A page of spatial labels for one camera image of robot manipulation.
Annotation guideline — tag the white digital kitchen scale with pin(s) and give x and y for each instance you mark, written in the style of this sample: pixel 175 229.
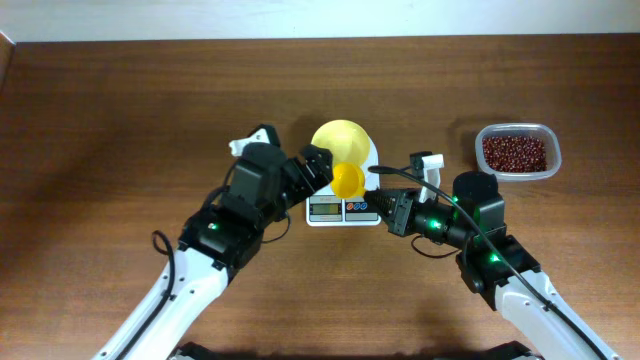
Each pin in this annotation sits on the white digital kitchen scale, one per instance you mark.
pixel 324 209

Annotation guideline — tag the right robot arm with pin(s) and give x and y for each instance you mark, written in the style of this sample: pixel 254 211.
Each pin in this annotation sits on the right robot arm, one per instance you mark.
pixel 492 263

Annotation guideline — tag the pale yellow bowl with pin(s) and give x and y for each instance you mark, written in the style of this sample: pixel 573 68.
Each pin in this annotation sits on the pale yellow bowl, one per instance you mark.
pixel 347 141

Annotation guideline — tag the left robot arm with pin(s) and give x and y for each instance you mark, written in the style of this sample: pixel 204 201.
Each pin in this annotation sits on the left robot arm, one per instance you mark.
pixel 215 243

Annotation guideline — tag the yellow measuring scoop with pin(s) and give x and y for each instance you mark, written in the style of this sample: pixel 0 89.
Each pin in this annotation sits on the yellow measuring scoop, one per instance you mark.
pixel 348 181

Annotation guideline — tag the clear plastic container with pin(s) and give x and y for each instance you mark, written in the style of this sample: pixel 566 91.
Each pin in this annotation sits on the clear plastic container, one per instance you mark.
pixel 542 132

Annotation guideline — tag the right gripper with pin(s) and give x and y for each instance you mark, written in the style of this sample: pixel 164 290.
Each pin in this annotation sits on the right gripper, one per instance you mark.
pixel 399 216

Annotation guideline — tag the red beans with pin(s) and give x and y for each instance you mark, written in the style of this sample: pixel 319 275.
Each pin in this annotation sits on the red beans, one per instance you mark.
pixel 515 154

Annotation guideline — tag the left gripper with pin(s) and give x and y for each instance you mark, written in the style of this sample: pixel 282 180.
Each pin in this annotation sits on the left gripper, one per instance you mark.
pixel 321 174

